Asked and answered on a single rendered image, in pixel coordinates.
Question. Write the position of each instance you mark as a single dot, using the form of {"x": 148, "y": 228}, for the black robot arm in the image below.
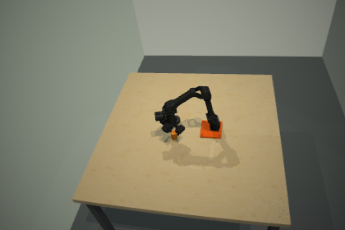
{"x": 170, "y": 108}

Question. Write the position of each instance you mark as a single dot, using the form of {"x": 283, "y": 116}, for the orange cylinder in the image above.
{"x": 174, "y": 135}

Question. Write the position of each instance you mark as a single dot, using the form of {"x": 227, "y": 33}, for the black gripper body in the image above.
{"x": 179, "y": 129}

